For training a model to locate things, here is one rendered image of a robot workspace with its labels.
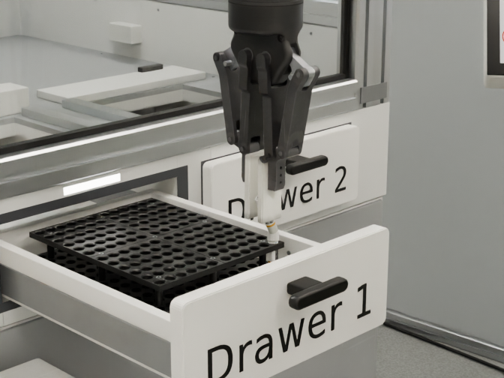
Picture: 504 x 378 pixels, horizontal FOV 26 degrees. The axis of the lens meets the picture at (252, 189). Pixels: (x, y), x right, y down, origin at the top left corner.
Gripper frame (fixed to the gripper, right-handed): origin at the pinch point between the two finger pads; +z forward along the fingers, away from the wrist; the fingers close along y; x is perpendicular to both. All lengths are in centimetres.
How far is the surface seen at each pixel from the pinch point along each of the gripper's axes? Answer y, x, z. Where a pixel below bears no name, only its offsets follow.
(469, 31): 79, -155, 11
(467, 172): 76, -156, 47
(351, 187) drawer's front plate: 19.2, -38.1, 12.9
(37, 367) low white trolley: 16.7, 18.0, 20.9
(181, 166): 21.1, -7.2, 3.8
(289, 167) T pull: 16.1, -21.6, 5.8
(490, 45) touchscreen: 20, -72, -4
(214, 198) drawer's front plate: 19.3, -11.2, 8.5
